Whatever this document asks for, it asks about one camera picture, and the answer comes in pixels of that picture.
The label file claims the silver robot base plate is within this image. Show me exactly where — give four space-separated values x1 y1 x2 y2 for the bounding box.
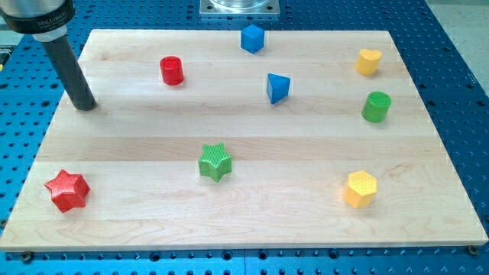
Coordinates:
199 0 280 15

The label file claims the red star block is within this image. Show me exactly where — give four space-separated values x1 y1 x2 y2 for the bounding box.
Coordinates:
44 170 90 213

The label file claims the board clamp screw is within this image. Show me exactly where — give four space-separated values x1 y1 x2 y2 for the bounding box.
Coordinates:
19 251 34 264
466 245 479 256

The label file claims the green star block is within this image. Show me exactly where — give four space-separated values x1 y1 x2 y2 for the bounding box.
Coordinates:
198 143 232 183

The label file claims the blue cube block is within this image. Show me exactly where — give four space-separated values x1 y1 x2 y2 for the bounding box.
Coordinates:
240 24 265 54

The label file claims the blue triangular prism block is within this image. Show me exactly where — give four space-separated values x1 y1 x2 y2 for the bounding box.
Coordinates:
266 73 290 105

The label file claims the yellow heart block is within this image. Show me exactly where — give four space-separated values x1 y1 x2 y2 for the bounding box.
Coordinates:
355 49 383 76

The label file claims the right board clamp screw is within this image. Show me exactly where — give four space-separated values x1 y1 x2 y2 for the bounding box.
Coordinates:
466 245 479 256

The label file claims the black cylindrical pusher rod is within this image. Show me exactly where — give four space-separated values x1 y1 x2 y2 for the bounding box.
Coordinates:
41 35 96 111

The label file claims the robot arm end with collar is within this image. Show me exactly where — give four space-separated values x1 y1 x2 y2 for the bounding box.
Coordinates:
1 0 76 43

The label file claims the left board clamp screw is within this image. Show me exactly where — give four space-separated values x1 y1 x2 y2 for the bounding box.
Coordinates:
19 251 34 264

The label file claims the red cylinder block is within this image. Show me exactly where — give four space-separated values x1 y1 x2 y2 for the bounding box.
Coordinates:
160 56 184 86

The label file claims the light wooden board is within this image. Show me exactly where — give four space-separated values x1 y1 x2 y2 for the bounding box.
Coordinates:
1 29 487 252

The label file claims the green cylinder block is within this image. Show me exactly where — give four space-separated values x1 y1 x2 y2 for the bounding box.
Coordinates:
361 91 392 123

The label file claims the yellow hexagon block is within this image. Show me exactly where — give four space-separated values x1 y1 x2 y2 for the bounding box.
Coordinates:
342 170 377 209

